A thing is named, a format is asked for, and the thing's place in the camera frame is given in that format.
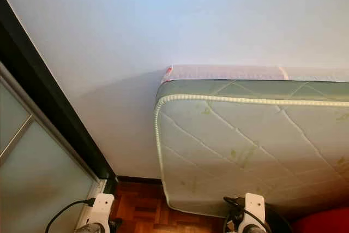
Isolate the white quilted mattress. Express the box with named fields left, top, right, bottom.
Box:
left=153, top=64, right=349, bottom=218

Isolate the frosted glass sliding door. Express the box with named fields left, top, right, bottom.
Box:
left=0, top=61, right=109, bottom=233

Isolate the thick red fabric cushion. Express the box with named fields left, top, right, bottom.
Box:
left=290, top=206, right=349, bottom=233

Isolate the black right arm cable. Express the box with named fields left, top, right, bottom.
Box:
left=224, top=195, right=276, bottom=233

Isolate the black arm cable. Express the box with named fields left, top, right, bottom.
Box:
left=44, top=198, right=95, bottom=233
left=224, top=195, right=276, bottom=233

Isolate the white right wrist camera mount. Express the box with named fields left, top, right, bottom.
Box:
left=242, top=192, right=267, bottom=232

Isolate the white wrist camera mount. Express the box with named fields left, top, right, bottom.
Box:
left=242, top=192, right=267, bottom=232
left=86, top=193, right=116, bottom=229

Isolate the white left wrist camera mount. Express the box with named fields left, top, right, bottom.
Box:
left=86, top=193, right=116, bottom=229

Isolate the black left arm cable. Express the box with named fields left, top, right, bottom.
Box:
left=44, top=198, right=95, bottom=233

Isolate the black door frame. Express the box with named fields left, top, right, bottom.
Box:
left=0, top=0, right=119, bottom=194

